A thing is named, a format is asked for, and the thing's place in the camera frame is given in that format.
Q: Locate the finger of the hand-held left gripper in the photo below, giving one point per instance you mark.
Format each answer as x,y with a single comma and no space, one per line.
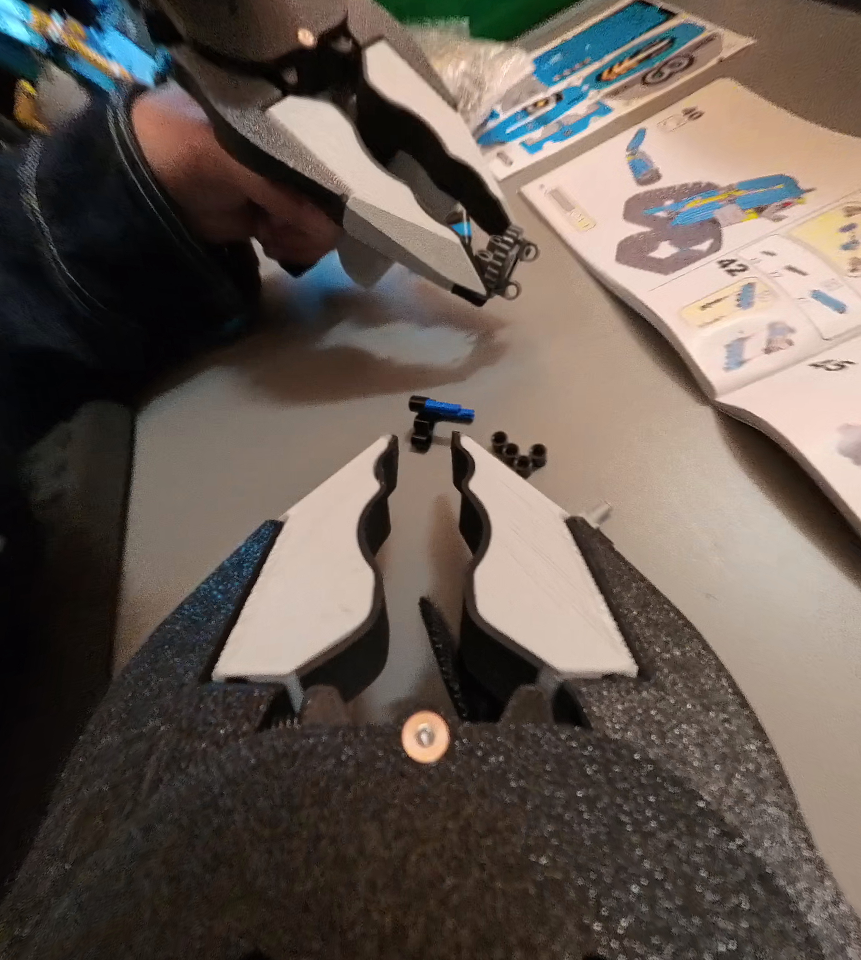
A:
430,120
370,187

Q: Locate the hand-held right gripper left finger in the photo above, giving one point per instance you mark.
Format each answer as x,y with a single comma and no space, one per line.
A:
303,592

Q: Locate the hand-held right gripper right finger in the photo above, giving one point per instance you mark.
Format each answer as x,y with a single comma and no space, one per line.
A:
543,592

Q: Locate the grey gear assembly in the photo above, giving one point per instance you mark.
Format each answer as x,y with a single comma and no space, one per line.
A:
505,262

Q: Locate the blue black pin connector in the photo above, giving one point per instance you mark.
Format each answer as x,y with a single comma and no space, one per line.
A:
442,409

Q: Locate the person's left forearm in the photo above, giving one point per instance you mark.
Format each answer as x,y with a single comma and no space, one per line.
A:
63,240

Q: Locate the grey desk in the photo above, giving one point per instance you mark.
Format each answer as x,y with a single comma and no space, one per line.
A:
663,525

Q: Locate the person's left hand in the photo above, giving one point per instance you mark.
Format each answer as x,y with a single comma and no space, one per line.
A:
198,180

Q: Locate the large clear plastic bag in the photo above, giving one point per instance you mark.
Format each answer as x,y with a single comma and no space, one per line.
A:
475,82

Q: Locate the grey T-shaped connector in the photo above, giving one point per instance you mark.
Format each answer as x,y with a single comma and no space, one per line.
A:
599,511

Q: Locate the green plastic bin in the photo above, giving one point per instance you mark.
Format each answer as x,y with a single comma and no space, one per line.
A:
460,19

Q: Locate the black connector cluster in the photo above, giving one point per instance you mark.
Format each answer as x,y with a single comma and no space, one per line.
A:
517,454

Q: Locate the blue sticker sheet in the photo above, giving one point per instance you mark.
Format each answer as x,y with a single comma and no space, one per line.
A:
588,75

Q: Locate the instruction booklet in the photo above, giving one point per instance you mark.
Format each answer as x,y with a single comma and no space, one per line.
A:
775,225

